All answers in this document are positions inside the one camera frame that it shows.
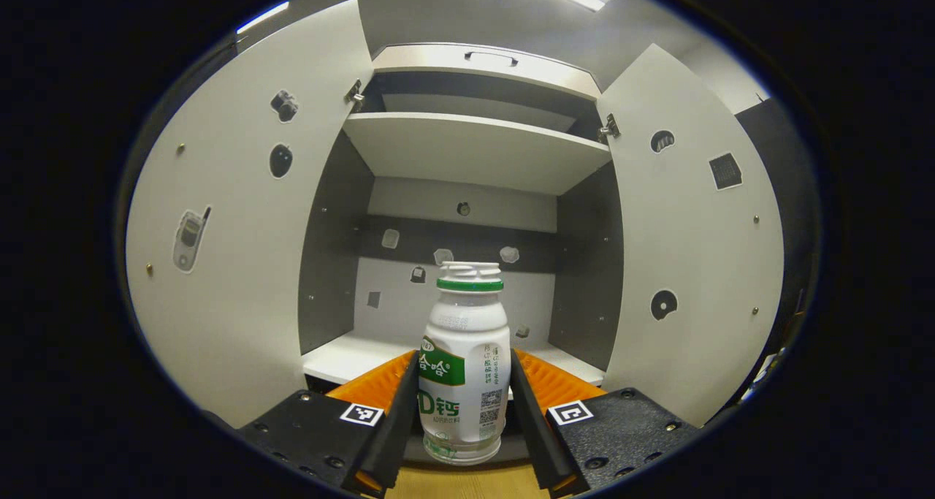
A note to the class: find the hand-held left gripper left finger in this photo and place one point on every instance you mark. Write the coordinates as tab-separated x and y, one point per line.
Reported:
398	433

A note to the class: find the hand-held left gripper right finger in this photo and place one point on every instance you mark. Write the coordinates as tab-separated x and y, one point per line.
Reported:
533	433

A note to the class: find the white bottle green label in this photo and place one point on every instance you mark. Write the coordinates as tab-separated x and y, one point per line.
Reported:
464	338

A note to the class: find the grey white cabinet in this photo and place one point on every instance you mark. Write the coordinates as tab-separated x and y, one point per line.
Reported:
394	316

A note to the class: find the white cabinet shelf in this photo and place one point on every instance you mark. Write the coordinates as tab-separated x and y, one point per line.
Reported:
475	152

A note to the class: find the white cabinet drawer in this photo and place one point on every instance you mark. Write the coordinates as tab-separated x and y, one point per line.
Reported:
431	61

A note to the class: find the black backdrop cloth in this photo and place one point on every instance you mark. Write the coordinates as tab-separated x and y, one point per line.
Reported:
781	163

